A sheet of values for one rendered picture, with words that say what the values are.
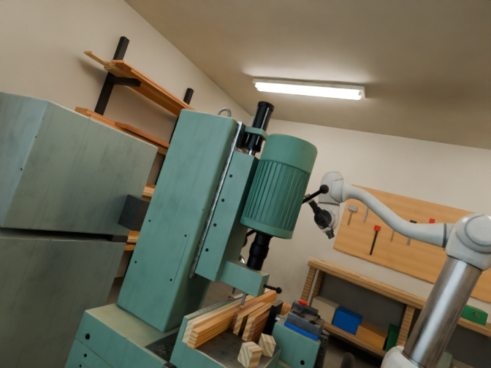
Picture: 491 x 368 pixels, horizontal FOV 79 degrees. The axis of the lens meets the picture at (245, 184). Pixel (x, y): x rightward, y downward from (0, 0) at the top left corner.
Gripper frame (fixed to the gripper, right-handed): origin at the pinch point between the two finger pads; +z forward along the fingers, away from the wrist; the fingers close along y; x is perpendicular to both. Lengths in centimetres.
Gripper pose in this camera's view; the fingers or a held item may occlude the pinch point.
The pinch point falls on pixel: (316, 214)
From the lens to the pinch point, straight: 118.2
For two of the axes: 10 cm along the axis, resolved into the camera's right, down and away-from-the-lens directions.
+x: 8.2, -5.2, -2.3
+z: -3.8, -1.9, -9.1
